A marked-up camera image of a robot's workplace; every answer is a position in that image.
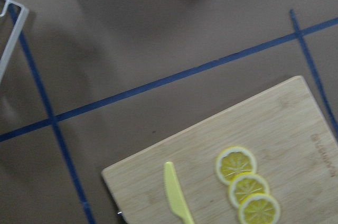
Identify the middle lemon slice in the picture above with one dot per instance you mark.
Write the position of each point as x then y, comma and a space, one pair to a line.
244, 185

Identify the top lemon slice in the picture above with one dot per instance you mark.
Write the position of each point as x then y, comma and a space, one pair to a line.
233, 161

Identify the bottom lemon slice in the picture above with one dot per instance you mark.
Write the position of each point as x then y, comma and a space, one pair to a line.
259, 208

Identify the bamboo cutting board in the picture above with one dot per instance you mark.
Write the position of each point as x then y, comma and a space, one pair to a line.
288, 135

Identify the white wire rack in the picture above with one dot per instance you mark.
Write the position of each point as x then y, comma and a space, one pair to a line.
15, 33

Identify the lemon slice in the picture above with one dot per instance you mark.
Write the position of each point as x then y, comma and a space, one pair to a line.
233, 161
244, 185
259, 208

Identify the yellow plastic knife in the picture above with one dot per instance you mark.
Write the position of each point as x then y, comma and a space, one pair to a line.
174, 194

